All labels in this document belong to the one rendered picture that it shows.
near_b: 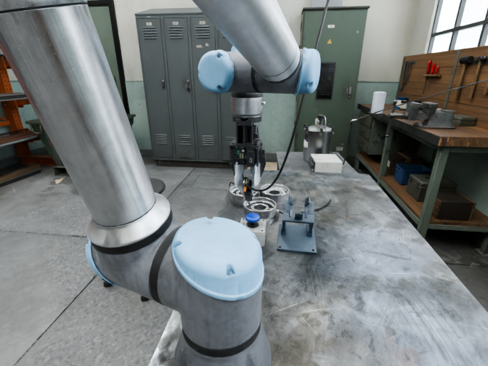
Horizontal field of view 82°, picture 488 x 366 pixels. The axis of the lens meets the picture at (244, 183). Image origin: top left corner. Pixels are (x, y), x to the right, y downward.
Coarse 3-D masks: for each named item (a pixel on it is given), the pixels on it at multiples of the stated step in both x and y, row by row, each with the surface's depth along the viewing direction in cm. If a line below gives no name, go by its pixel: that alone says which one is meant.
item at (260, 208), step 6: (258, 198) 93; (264, 198) 93; (246, 204) 91; (258, 204) 91; (264, 204) 91; (270, 204) 91; (276, 204) 88; (246, 210) 86; (252, 210) 84; (258, 210) 87; (264, 210) 87; (270, 210) 84; (276, 210) 88; (264, 216) 84; (270, 216) 85
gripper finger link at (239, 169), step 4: (236, 168) 73; (240, 168) 74; (244, 168) 74; (236, 172) 73; (240, 172) 75; (236, 176) 72; (240, 176) 75; (236, 180) 72; (240, 180) 76; (236, 184) 73; (240, 184) 76; (240, 188) 76
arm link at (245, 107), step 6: (234, 102) 65; (240, 102) 64; (246, 102) 63; (252, 102) 64; (258, 102) 64; (264, 102) 66; (234, 108) 65; (240, 108) 64; (246, 108) 64; (252, 108) 64; (258, 108) 65; (234, 114) 66; (240, 114) 65; (246, 114) 64; (252, 114) 64; (258, 114) 65
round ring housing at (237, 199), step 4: (232, 188) 102; (236, 188) 103; (236, 192) 99; (240, 192) 101; (256, 192) 97; (232, 196) 96; (236, 196) 95; (240, 196) 94; (256, 196) 97; (232, 200) 98; (236, 200) 96; (240, 200) 95; (244, 200) 95; (236, 204) 97; (240, 204) 96
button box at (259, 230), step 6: (240, 222) 77; (246, 222) 77; (258, 222) 77; (264, 222) 77; (252, 228) 74; (258, 228) 74; (264, 228) 74; (258, 234) 72; (264, 234) 72; (258, 240) 73; (264, 240) 73
